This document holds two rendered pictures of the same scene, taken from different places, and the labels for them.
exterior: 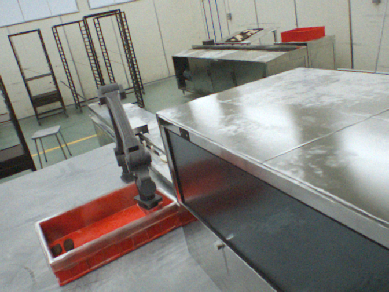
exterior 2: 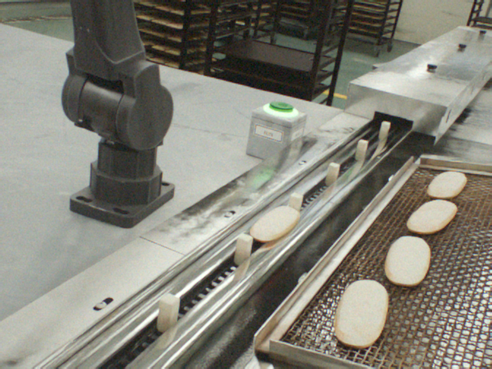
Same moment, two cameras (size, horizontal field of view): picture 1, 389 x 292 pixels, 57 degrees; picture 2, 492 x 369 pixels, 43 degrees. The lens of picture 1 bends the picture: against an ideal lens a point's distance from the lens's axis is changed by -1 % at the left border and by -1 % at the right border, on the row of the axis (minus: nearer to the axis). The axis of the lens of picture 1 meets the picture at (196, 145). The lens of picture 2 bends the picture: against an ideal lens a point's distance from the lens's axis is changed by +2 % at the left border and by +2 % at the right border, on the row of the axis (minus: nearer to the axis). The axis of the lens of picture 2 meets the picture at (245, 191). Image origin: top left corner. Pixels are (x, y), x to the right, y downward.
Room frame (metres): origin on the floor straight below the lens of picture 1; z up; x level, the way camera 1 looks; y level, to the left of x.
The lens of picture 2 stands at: (1.29, -0.25, 1.17)
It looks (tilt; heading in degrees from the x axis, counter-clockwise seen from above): 24 degrees down; 46
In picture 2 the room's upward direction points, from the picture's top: 9 degrees clockwise
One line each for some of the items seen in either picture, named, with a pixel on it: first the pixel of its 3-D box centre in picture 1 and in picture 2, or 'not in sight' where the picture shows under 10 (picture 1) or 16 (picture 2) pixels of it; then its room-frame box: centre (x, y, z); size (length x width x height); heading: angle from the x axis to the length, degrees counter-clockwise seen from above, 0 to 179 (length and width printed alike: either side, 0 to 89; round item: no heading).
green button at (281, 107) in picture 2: not in sight; (280, 110); (1.98, 0.41, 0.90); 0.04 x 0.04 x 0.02
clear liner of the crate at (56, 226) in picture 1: (108, 223); not in sight; (1.18, 0.38, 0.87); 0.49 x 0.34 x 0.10; 118
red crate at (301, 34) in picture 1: (302, 33); not in sight; (5.09, -1.76, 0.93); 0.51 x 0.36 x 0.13; 26
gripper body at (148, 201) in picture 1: (146, 192); not in sight; (1.18, 0.21, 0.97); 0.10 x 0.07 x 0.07; 37
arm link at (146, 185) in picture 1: (143, 173); not in sight; (1.14, 0.20, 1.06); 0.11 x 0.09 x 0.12; 16
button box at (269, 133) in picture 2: not in sight; (276, 143); (1.98, 0.40, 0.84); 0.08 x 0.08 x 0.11; 22
